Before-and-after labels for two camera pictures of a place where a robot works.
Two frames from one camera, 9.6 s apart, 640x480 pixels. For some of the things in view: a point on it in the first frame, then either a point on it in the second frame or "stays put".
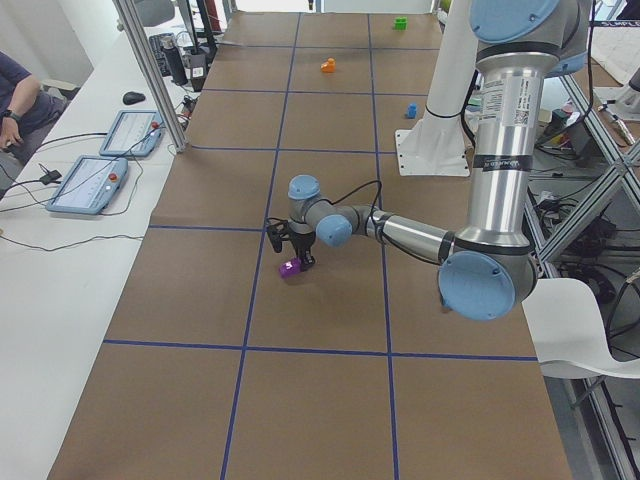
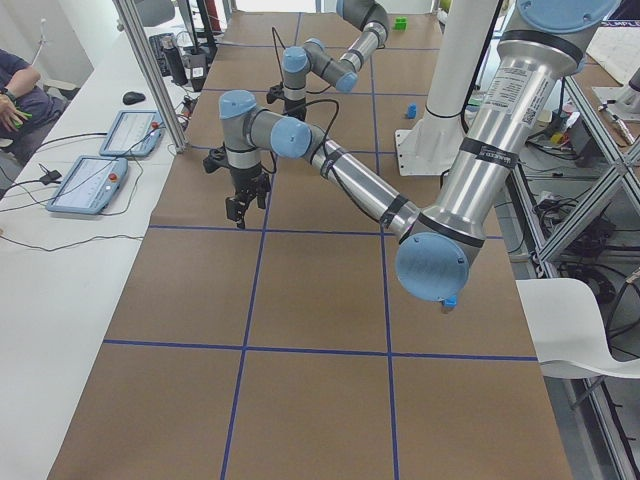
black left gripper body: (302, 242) -> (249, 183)
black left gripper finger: (307, 259) -> (236, 206)
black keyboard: (156, 42) stays put
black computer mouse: (132, 98) stays put
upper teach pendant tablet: (135, 133) stays put
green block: (400, 23) stays put
